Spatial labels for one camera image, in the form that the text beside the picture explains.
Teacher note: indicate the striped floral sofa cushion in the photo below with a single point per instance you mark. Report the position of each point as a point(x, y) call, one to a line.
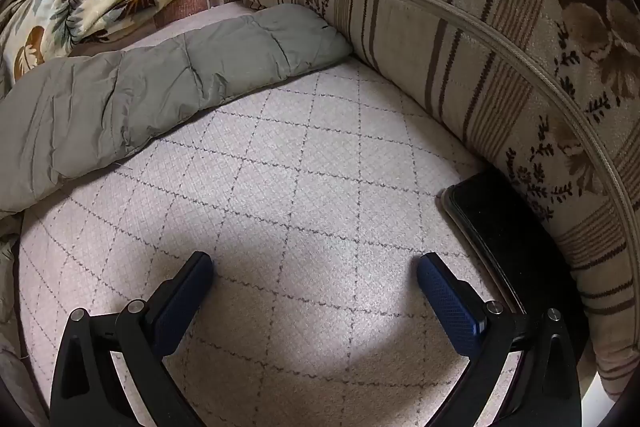
point(450, 7)

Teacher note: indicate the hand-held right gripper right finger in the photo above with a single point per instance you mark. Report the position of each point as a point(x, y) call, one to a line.
point(447, 302)

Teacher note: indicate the pink quilted sofa cover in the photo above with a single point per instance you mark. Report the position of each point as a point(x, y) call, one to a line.
point(300, 157)

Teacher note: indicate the black smartphone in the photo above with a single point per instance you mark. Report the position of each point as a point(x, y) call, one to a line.
point(500, 227)

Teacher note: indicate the olive quilted puffer jacket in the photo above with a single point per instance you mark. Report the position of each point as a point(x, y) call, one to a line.
point(125, 92)

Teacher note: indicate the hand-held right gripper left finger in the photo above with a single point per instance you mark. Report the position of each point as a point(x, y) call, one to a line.
point(185, 302)

